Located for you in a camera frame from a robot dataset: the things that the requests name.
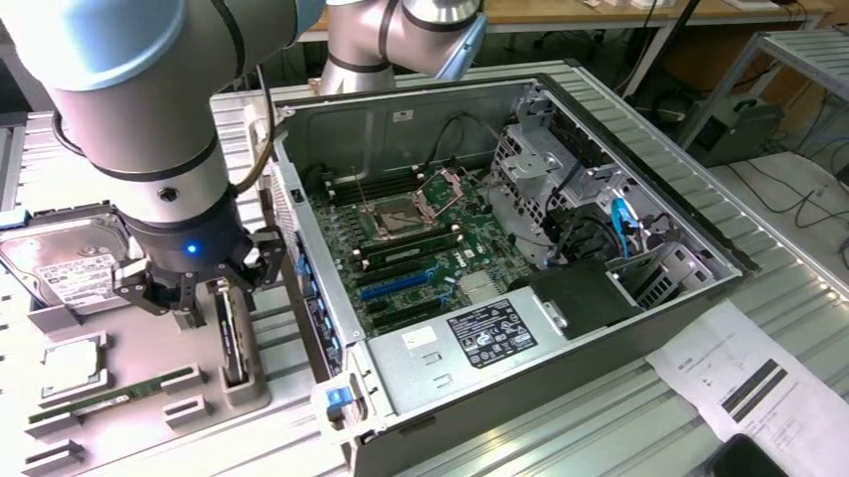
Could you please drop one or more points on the silver power supply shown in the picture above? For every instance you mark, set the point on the silver power supply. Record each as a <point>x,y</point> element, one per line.
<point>411,367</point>

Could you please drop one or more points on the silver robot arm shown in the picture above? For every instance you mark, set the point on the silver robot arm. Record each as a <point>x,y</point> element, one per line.
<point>132,124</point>

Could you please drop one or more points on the black phone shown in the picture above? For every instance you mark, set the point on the black phone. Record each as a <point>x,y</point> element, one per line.
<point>746,459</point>

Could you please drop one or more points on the open PC case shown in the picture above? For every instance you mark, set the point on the open PC case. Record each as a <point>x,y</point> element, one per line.
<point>530,422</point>

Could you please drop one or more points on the grey parts rack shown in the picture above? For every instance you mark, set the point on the grey parts rack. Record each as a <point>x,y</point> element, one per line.
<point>165,348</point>

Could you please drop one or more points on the blue expansion slot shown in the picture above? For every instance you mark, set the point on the blue expansion slot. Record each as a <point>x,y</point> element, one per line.
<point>398,286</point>

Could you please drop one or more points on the metal socket cover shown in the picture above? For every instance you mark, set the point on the metal socket cover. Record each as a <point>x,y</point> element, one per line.
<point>443,191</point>

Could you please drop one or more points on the black expansion slot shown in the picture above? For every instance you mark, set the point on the black expansion slot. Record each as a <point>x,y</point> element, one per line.
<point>404,308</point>
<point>411,322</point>
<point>392,272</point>

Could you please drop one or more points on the silver disk bay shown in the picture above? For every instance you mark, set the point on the silver disk bay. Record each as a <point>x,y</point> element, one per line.
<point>670,268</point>

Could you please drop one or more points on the thin locking lever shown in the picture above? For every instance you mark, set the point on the thin locking lever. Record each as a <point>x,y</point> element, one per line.
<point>363,191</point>

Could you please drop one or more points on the silver chipset heat sink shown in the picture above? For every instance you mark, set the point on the silver chipset heat sink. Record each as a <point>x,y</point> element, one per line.
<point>482,288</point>

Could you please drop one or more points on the printed paper sheet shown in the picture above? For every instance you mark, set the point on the printed paper sheet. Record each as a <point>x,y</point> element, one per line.
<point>729,348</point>

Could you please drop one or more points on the wooden desk white frame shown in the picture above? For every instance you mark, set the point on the wooden desk white frame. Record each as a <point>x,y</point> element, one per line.
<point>563,15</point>

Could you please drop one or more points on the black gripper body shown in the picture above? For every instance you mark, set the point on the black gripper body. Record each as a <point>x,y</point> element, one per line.
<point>185,233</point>

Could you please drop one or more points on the silver CPU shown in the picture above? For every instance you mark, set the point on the silver CPU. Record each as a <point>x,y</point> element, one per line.
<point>69,365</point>

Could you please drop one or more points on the aluminium slat table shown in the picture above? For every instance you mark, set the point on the aluminium slat table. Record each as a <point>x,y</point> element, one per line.
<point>816,54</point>

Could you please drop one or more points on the green slotted RAM stick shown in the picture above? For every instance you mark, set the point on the green slotted RAM stick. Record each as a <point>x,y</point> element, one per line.
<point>411,252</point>

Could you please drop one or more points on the black floor device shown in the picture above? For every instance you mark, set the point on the black floor device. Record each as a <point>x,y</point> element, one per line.
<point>742,129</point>

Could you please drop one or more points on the green loose RAM stick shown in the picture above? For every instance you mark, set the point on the green loose RAM stick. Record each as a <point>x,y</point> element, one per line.
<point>112,395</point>

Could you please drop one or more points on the black case lock knob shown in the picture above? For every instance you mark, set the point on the black case lock knob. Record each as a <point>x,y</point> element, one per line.
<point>296,195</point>

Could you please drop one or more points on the blue case latch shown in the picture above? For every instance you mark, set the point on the blue case latch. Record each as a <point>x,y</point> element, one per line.
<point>336,399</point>

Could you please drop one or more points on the green motherboard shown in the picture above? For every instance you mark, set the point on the green motherboard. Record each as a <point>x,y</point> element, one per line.
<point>478,238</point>

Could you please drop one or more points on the hard disk with blue carrier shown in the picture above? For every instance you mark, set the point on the hard disk with blue carrier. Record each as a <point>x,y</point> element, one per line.
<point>60,268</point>

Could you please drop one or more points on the silver drive cage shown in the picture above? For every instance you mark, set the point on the silver drive cage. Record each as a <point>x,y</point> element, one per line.
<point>530,169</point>

